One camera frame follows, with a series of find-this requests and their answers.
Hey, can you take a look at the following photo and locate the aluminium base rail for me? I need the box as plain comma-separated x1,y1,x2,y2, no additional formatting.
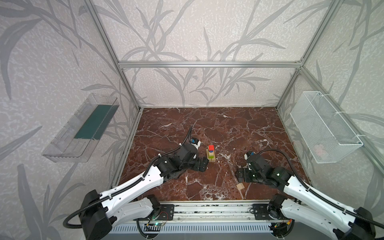
110,200,341,224

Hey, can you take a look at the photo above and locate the wood block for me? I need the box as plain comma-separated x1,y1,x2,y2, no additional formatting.
207,149,216,163

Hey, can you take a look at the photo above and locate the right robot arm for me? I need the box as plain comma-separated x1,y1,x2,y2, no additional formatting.
236,151,382,240

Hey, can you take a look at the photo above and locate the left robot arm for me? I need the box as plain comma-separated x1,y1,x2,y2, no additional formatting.
78,143,209,240

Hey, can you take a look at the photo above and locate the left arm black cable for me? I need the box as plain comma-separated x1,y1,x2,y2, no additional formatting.
62,125,194,229

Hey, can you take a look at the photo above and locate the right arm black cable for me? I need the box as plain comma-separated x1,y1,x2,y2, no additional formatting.
257,149,384,230

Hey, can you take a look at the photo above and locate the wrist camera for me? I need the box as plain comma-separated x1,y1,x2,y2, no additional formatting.
190,138,201,159
244,151,255,160

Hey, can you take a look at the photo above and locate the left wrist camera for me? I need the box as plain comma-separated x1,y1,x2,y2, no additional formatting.
190,138,201,159

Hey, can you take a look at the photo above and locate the small wood cube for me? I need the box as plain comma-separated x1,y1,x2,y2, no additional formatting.
236,183,245,191

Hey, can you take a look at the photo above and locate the pink object in basket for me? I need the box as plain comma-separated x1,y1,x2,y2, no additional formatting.
314,145,328,158

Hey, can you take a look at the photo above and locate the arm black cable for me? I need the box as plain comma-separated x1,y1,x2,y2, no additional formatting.
257,149,384,230
62,125,194,229

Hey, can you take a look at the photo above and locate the white wire basket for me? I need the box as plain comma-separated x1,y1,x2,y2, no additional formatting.
290,91,364,164

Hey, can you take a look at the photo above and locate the aluminium cage frame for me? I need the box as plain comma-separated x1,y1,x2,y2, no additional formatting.
79,1,384,174

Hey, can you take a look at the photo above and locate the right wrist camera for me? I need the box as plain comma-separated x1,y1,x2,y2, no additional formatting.
244,151,255,160

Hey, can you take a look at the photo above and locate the clear plastic wall bin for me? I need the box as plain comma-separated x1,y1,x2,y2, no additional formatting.
42,94,120,163

